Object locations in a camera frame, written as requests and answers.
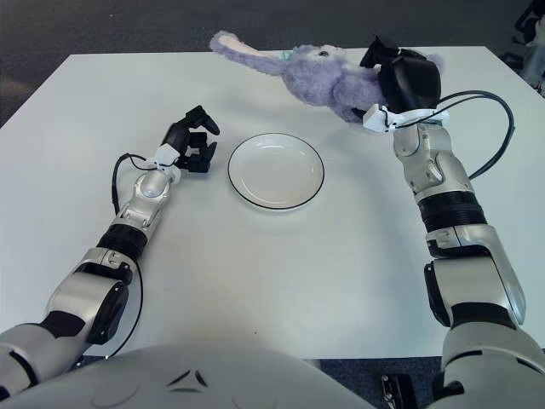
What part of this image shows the black office chair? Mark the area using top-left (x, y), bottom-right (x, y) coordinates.
top-left (506, 0), bottom-right (545, 90)

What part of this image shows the thin black elbow cable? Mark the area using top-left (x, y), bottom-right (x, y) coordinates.
top-left (101, 259), bottom-right (145, 357)

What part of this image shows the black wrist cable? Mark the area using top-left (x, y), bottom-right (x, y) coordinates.
top-left (111, 153), bottom-right (162, 216)
top-left (391, 89), bottom-right (517, 180)

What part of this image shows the grey robot torso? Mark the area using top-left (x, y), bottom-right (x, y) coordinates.
top-left (0, 343), bottom-right (384, 409)

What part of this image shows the white plate with black rim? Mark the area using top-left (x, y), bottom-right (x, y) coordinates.
top-left (227, 132), bottom-right (325, 210)

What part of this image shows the purple plush bunny doll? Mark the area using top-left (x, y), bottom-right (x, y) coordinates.
top-left (209, 29), bottom-right (446, 124)

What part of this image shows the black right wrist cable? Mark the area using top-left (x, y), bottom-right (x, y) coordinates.
top-left (391, 89), bottom-right (517, 180)

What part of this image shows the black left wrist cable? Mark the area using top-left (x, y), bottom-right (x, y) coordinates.
top-left (111, 153), bottom-right (162, 216)

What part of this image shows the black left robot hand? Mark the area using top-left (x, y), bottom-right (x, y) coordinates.
top-left (161, 106), bottom-right (221, 175)

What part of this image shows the black metal bracket under table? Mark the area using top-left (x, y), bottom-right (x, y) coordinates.
top-left (380, 373), bottom-right (416, 409)

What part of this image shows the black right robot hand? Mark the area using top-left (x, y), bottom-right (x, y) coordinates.
top-left (359, 36), bottom-right (443, 114)

